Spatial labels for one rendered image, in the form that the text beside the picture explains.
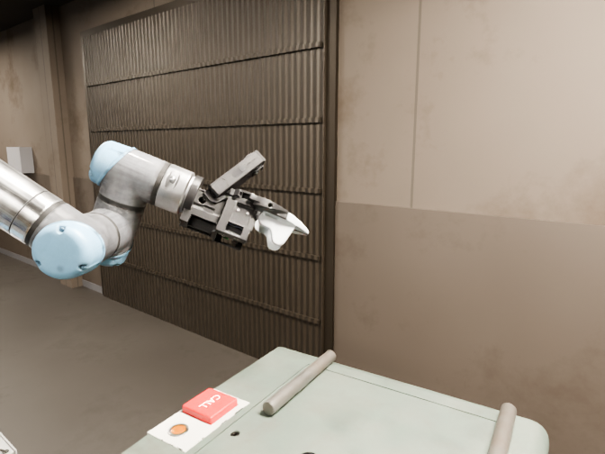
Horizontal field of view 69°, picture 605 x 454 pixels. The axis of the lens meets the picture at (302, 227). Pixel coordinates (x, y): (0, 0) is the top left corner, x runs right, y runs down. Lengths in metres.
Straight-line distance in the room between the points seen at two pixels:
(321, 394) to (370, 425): 0.10
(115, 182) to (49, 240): 0.16
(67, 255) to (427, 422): 0.55
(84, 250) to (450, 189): 2.13
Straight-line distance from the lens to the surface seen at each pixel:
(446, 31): 2.60
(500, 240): 2.46
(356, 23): 2.86
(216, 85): 3.54
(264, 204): 0.72
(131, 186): 0.74
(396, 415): 0.73
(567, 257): 2.42
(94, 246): 0.63
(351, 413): 0.72
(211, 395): 0.75
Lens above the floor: 1.65
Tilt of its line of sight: 10 degrees down
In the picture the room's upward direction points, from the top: straight up
